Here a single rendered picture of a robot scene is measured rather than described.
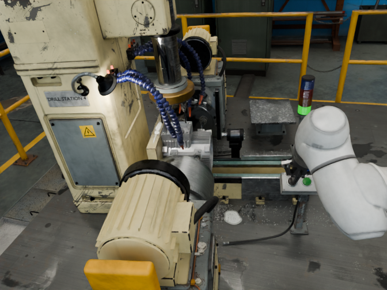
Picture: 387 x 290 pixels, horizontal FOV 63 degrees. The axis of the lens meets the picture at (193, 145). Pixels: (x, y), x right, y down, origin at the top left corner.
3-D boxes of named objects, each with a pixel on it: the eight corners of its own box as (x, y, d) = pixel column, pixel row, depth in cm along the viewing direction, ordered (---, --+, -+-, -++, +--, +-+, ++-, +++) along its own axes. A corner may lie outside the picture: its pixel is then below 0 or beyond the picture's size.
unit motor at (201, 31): (183, 113, 182) (174, 40, 158) (189, 88, 209) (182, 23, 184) (227, 112, 179) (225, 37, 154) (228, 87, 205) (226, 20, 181)
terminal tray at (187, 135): (163, 149, 133) (160, 134, 128) (167, 134, 141) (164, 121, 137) (190, 148, 131) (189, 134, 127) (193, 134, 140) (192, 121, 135)
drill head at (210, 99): (169, 153, 157) (162, 109, 142) (180, 112, 190) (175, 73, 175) (219, 152, 153) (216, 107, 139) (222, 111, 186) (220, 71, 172)
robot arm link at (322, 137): (285, 134, 82) (305, 180, 76) (295, 105, 67) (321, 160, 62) (325, 122, 81) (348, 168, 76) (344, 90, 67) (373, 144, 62)
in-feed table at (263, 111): (250, 140, 179) (251, 122, 172) (249, 116, 201) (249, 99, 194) (293, 140, 176) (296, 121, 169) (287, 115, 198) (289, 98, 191)
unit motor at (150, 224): (117, 362, 80) (63, 264, 55) (146, 252, 106) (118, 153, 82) (219, 371, 76) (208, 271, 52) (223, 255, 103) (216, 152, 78)
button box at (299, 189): (280, 194, 114) (282, 191, 110) (279, 175, 117) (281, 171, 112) (329, 195, 112) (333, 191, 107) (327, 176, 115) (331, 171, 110)
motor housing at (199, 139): (166, 182, 138) (159, 147, 127) (173, 156, 153) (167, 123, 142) (211, 182, 135) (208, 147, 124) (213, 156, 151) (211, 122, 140)
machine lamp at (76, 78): (65, 111, 98) (51, 74, 91) (79, 95, 107) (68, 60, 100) (120, 110, 95) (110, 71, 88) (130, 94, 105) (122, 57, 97)
